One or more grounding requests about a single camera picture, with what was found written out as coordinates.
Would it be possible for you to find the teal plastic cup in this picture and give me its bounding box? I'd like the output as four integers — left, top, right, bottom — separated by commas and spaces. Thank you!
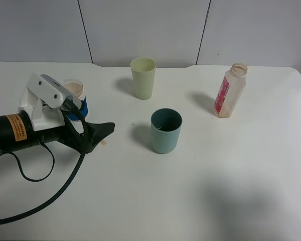
150, 108, 183, 154

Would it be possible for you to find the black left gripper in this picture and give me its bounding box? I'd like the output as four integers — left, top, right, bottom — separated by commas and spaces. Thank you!
0, 111, 115, 156

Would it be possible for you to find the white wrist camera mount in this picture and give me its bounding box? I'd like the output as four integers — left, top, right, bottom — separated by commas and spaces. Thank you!
18, 73, 82, 132

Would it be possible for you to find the black braided camera cable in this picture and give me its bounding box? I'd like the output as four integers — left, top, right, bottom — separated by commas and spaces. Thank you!
0, 96, 88, 228

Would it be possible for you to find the clear bottle red label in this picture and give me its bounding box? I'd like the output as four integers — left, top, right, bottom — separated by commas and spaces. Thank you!
214, 63, 248, 118

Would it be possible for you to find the pale yellow plastic cup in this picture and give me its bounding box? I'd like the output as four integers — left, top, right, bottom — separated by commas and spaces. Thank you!
130, 57, 156, 100

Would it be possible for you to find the thin black wire loop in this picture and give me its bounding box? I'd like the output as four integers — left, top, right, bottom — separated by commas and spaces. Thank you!
5, 140, 55, 182

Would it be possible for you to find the blue sleeved clear cup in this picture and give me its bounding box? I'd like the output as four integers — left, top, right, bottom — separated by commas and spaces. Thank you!
61, 79, 88, 118

